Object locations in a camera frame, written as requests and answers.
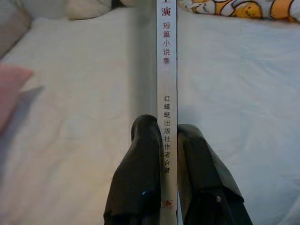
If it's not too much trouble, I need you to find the white bed mattress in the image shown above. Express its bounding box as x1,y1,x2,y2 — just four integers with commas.
0,4,300,225

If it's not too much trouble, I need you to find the yellow cartoon print blanket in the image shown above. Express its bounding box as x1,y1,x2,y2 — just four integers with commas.
179,0,300,24

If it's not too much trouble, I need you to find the white quilt with grey swirls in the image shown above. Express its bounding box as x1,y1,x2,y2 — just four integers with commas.
0,4,32,59

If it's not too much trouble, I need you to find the white book with Chinese text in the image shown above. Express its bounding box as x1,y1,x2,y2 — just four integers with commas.
135,0,181,225

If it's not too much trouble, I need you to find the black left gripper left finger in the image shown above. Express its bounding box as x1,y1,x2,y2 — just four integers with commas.
103,114,164,225

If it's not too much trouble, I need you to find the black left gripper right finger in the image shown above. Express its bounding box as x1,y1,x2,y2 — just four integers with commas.
177,123,254,225

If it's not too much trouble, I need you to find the pink pillow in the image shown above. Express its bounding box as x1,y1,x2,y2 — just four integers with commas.
0,64,33,134

